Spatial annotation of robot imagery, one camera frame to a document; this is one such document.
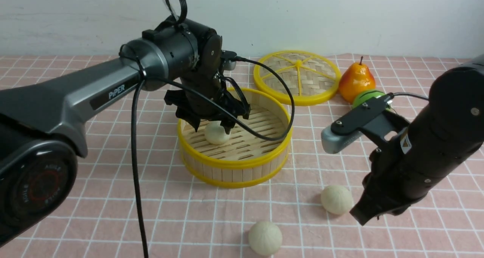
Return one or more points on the bamboo steamer lid yellow rim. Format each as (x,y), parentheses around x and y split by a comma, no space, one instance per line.
(311,78)

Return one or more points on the white steamed bun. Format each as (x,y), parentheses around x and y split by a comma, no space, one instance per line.
(215,133)
(265,238)
(336,199)

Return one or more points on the orange yellow toy pear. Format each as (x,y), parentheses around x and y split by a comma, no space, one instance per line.
(355,80)

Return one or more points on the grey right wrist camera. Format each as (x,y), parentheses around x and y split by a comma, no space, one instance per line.
(370,118)

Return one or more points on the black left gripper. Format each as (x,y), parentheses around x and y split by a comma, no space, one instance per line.
(223,101)

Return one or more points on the green toy watermelon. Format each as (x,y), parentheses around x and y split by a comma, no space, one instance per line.
(365,96)

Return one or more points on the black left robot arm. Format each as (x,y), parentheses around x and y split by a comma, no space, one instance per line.
(43,125)

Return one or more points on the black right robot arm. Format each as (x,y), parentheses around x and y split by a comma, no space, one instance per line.
(453,118)

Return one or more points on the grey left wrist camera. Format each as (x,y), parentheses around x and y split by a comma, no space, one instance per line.
(228,60)

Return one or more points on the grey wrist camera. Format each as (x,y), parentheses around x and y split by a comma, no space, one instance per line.
(228,60)
(370,118)

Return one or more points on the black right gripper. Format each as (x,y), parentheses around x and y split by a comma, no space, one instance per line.
(401,175)

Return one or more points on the bamboo steamer tray yellow rim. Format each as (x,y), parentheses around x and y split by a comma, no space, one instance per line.
(244,160)

